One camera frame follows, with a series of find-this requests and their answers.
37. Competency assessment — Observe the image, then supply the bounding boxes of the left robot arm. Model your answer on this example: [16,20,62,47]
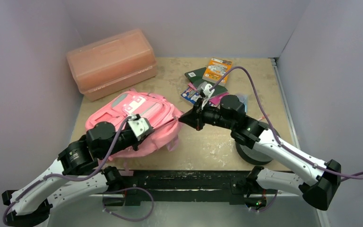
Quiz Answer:
[2,117,154,227]

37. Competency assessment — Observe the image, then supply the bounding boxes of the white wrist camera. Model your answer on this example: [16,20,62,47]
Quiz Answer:
[199,82,214,109]
[127,114,154,139]

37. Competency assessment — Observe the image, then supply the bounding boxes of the orange translucent plastic box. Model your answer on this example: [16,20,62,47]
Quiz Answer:
[66,29,157,101]

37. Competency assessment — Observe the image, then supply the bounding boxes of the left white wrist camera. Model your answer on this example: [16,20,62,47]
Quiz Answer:
[127,114,154,139]

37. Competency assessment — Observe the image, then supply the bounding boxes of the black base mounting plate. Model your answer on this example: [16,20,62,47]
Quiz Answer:
[72,169,277,208]

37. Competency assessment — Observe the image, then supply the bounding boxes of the magenta thin book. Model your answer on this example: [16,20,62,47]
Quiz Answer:
[188,82,230,107]

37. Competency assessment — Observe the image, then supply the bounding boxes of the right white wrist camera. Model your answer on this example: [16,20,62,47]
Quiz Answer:
[199,82,214,109]

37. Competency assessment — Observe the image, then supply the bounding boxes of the orange comic book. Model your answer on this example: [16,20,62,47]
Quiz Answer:
[202,58,233,83]

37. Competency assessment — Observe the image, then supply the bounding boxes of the dark grey tape roll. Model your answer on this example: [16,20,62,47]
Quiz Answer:
[231,119,274,166]

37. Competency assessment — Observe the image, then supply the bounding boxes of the pink student backpack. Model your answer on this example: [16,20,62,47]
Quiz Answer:
[85,90,183,161]

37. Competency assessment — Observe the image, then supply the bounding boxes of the dark green Wonderland book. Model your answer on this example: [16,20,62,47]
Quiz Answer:
[184,67,228,97]

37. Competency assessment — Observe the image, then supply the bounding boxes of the blue comic book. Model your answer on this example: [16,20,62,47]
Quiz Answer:
[180,87,201,104]

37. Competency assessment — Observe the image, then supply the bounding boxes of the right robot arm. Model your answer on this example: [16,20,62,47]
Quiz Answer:
[179,95,341,210]

